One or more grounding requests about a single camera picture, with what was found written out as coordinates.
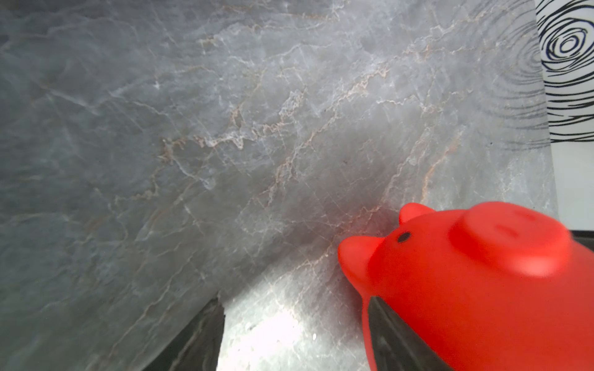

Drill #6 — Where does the red piggy bank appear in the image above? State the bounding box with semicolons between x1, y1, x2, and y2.
338;202;593;370

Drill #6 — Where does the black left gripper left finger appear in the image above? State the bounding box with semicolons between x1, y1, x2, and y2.
143;296;225;371

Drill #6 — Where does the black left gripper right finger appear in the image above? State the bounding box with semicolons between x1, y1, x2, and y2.
368;296;452;371

